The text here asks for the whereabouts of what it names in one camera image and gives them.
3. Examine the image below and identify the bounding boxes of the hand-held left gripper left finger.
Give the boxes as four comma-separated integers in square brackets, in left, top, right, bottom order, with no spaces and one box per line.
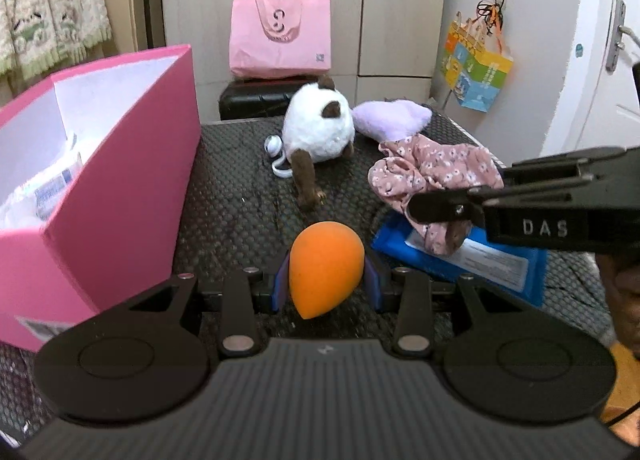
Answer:
[100,255,292,358]

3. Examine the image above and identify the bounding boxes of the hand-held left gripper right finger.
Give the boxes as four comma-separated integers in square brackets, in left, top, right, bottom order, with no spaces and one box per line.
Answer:
[362,253,546,358]

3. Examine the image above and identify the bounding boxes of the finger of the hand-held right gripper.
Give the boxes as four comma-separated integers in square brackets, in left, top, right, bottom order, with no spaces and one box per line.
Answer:
[405,185,573,237]
[501,145,640,188]

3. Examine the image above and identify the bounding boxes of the blue wet wipes packet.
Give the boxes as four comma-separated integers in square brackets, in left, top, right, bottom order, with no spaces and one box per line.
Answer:
[371,213,548,308]
[20,153,83,221]

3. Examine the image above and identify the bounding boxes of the pink floral scrunchie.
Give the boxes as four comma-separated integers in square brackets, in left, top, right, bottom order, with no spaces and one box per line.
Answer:
[368,134,505,255]

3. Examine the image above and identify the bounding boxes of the orange makeup sponge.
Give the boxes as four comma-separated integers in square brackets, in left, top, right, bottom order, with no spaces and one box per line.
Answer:
[289,221,365,318]

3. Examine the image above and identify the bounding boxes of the purple plush toy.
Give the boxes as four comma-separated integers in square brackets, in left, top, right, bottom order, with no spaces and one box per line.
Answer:
[351,98,433,142]

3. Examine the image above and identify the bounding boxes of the white and brown plush toy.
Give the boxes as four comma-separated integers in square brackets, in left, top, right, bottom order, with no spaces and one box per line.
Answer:
[264,74,357,212]

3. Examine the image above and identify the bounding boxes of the pink cardboard box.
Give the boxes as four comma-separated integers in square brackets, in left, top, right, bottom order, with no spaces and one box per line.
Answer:
[0,44,202,352]

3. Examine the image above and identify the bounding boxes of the person's right hand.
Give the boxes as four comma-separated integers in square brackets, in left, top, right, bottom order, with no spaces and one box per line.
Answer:
[597,254,640,363]

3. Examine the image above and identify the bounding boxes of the white door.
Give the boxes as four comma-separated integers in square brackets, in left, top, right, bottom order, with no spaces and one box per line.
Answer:
[542,0,640,158]

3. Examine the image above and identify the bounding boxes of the colourful paper gift bag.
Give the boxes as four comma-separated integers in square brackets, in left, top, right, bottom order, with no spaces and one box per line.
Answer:
[440,10,515,114]

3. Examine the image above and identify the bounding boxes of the black stool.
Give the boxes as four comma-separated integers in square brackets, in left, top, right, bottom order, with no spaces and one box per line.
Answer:
[218,74,333,122]

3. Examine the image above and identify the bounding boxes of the grey three-door wardrobe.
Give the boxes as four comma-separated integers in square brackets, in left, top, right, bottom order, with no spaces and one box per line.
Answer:
[160,0,449,122]

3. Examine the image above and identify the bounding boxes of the pink tote bag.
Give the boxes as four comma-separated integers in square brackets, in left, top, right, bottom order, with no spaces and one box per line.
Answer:
[229,0,332,80]

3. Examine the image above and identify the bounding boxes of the metal door handle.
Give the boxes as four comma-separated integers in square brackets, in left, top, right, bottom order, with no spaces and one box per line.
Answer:
[605,0,640,74]

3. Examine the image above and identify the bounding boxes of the orange and black hair ties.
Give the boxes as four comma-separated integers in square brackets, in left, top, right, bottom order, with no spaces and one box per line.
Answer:
[475,0,507,41]

